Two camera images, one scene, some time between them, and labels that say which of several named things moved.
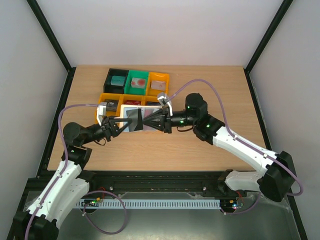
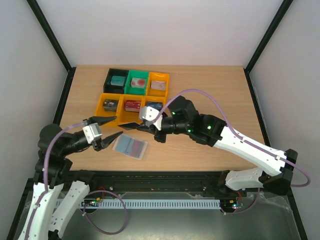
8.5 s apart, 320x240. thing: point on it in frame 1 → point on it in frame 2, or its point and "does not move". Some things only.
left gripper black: [110, 128] → [104, 142]
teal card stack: [117, 80] does not move
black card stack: [112, 105] does not move
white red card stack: [138, 83] does not move
